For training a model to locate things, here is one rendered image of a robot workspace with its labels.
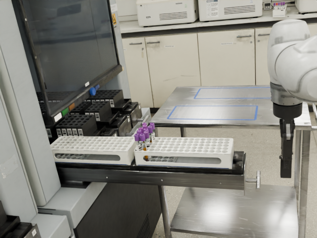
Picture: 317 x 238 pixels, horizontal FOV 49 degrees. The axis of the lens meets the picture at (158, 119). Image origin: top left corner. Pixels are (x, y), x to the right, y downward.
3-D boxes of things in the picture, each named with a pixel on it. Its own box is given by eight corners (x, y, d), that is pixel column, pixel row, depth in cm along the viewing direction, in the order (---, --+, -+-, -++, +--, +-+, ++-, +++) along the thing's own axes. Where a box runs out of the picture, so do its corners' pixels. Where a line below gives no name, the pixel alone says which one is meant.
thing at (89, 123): (93, 128, 139) (90, 114, 137) (97, 128, 139) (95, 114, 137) (79, 141, 129) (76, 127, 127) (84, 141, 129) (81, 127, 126)
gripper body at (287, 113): (272, 96, 98) (272, 125, 102) (273, 106, 91) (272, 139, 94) (301, 95, 96) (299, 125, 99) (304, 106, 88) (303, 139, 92)
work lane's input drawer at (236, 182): (42, 184, 121) (35, 162, 117) (62, 164, 133) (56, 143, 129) (260, 197, 100) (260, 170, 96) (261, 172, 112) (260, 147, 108)
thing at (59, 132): (72, 128, 142) (69, 114, 140) (77, 128, 142) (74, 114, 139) (58, 141, 132) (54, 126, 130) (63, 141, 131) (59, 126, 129)
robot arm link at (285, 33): (262, 76, 97) (273, 91, 85) (262, 19, 91) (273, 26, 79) (303, 72, 95) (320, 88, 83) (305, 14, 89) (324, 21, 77)
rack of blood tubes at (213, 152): (136, 168, 110) (133, 151, 107) (145, 153, 118) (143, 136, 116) (231, 172, 101) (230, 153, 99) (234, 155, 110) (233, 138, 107)
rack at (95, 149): (49, 165, 119) (45, 149, 116) (63, 151, 127) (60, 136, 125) (130, 168, 110) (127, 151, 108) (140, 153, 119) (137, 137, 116)
